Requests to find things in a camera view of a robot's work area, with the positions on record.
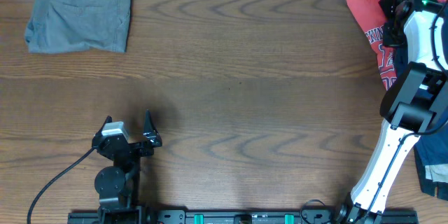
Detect left black cable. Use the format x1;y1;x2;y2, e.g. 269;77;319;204
27;146;97;224

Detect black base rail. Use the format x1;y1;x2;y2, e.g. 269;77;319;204
67;205;419;224

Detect black garment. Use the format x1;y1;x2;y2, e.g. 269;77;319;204
379;0;401;20

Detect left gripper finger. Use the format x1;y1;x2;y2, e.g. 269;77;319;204
99;115;112;133
143;110;162;147

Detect navy blue shorts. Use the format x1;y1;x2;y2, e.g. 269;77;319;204
391;41;448;197

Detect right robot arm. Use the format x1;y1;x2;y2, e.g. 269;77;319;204
331;0;447;223

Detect red printed t-shirt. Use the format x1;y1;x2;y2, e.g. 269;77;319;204
345;0;448;91

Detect folded grey shorts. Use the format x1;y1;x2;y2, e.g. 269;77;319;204
24;0;132;54

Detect khaki grey shorts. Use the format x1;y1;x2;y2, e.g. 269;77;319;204
425;164;448;183

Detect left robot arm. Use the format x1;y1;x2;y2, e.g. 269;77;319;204
92;111;162;223

